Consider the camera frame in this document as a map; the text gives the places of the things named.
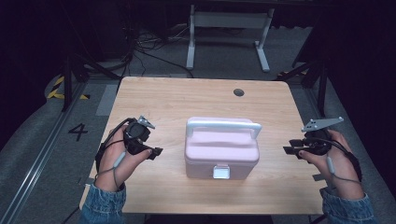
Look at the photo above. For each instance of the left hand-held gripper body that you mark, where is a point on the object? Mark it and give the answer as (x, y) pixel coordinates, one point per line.
(137, 134)

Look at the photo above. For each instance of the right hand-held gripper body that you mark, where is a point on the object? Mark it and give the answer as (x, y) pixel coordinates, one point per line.
(319, 141)

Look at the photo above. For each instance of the person's left hand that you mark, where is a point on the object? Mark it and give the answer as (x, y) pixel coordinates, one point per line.
(116, 168)

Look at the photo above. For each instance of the person's right hand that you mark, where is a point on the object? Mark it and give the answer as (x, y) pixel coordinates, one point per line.
(341, 174)

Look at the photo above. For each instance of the black tripod stand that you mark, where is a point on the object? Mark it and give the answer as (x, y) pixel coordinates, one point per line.
(67, 81)
(322, 84)

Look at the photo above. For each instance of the dark round table grommet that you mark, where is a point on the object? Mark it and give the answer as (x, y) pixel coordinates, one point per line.
(238, 92)

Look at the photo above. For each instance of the yellow black hazard tape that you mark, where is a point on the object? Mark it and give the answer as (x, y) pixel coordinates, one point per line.
(56, 88)

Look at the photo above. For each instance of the metal floor rail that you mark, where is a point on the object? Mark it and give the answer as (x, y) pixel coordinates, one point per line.
(37, 165)

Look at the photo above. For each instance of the white metal desk frame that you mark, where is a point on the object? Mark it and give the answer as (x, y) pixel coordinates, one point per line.
(229, 19)

